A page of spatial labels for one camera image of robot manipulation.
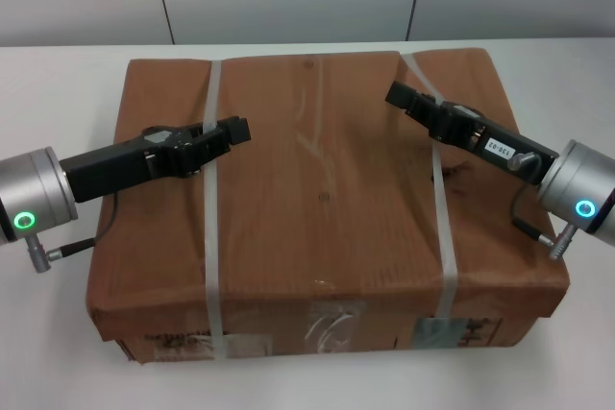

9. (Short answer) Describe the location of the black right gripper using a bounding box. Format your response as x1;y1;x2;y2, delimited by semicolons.
385;80;558;186

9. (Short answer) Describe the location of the black cable with silver plug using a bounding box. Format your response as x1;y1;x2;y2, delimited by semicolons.
507;152;574;263
28;192;119;274

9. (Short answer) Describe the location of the brown cardboard box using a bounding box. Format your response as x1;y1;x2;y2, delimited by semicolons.
85;47;571;364

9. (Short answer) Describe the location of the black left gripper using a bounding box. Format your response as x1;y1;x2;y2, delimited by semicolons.
65;115;253;204

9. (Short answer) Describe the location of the white plastic packing strap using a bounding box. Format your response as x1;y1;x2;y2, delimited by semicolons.
400;51;461;321
203;60;228;361

